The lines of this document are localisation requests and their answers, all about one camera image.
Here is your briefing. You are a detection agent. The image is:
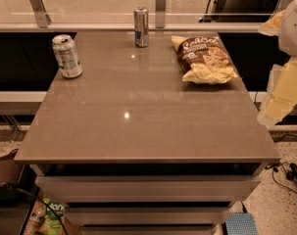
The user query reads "silver blue energy drink can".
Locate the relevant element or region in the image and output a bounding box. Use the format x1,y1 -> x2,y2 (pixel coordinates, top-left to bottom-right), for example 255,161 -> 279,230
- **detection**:
133,7 -> 149,48

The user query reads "bottom cabinet drawer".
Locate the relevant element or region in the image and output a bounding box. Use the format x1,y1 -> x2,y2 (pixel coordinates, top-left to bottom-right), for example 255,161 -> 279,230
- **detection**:
80,226 -> 214,235

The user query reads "green white 7up can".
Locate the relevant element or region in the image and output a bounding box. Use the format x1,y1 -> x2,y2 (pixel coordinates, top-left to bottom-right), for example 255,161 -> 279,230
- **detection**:
52,34 -> 83,78

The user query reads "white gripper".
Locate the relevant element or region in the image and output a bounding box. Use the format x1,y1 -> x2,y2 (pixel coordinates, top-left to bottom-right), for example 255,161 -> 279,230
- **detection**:
257,0 -> 297,125

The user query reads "brown bag on left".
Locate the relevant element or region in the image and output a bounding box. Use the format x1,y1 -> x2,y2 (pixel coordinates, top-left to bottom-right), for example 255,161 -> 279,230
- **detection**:
0,150 -> 23,183

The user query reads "plastic bottle on floor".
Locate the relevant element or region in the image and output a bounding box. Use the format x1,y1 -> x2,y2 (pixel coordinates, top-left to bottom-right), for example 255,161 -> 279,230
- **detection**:
23,207 -> 45,235

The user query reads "middle cabinet drawer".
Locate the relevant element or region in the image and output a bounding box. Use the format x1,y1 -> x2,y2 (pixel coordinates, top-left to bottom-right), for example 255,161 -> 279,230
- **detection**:
65,208 -> 230,226

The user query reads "blue perforated box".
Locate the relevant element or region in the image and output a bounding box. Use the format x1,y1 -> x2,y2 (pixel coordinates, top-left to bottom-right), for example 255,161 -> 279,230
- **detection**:
224,212 -> 258,235

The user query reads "black cable lower left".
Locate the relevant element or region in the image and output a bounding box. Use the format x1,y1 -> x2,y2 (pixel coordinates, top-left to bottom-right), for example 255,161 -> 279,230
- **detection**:
0,181 -> 69,235

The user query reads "middle metal railing post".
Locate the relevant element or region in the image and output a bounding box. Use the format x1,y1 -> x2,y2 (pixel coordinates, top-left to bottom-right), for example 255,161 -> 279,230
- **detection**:
155,0 -> 167,28

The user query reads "cabinet drawer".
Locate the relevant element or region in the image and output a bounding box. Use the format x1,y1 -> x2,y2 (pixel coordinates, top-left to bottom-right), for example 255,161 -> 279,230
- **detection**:
65,208 -> 230,226
80,226 -> 214,235
36,176 -> 260,203

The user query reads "black cable on floor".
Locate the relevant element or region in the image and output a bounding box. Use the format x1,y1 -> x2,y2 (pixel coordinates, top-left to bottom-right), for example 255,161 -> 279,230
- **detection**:
265,162 -> 297,209

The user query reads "top cabinet drawer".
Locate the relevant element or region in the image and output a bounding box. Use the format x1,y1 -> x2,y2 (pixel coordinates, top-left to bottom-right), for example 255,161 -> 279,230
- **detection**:
36,176 -> 260,203

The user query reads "brown chip bag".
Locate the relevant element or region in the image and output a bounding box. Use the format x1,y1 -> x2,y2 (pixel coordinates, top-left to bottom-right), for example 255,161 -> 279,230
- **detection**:
172,36 -> 238,84

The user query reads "black device on floor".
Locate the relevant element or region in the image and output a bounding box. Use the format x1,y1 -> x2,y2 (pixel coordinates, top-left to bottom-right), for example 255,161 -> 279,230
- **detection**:
286,163 -> 297,181

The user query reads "left metal railing post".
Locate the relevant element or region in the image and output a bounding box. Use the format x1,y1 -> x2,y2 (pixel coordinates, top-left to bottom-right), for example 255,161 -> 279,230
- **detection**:
29,0 -> 51,28

